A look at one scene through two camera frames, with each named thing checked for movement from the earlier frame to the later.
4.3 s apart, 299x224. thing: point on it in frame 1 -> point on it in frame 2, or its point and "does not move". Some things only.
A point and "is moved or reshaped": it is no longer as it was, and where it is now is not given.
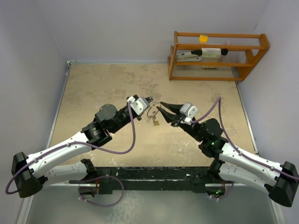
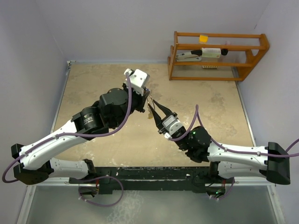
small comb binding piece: (209, 66) does not move
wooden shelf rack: (205, 56) does not move
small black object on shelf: (224, 52) does not move
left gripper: (138, 118) -> (141, 99)
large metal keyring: (155, 112) is moved or reshaped
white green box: (211, 52) does not move
